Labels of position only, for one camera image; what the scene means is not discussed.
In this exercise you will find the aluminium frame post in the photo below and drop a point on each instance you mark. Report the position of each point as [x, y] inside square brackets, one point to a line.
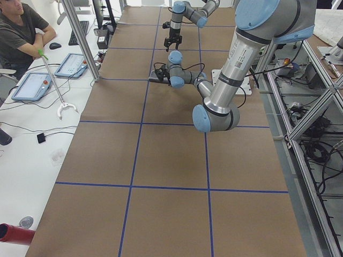
[81, 38]

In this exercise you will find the black power adapter box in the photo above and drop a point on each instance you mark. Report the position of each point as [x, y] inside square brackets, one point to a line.
[103, 39]

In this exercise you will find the small black square device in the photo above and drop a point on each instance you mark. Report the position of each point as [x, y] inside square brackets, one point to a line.
[41, 138]

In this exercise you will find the far blue teach pendant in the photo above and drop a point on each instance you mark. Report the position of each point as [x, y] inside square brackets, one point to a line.
[72, 67]

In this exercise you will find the blue teach pendant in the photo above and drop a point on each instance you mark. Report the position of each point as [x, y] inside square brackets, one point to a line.
[72, 67]
[33, 87]

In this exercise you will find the aluminium frame rail structure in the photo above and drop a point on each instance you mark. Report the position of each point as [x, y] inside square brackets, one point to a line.
[301, 85]

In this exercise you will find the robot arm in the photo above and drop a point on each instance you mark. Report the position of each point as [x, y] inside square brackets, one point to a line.
[258, 23]
[183, 9]

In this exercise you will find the red cylinder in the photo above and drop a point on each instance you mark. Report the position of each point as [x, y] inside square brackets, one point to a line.
[16, 235]

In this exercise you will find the black computer mouse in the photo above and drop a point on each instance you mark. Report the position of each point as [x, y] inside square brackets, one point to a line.
[54, 46]

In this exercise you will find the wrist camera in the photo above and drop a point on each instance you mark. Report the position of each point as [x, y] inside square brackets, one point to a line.
[159, 74]

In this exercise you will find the near blue teach pendant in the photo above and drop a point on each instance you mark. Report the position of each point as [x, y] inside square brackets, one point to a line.
[33, 87]

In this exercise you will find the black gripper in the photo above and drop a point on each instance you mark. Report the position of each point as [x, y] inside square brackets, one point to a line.
[164, 77]
[173, 34]

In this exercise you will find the pink and grey towel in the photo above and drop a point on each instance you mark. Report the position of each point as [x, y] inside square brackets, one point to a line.
[152, 78]

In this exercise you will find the seated person in grey shirt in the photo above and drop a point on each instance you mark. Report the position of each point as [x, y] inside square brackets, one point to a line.
[23, 33]

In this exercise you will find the reacher grabber stick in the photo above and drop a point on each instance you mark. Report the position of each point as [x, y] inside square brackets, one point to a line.
[64, 105]

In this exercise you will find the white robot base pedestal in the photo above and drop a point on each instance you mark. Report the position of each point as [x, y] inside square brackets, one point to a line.
[244, 86]

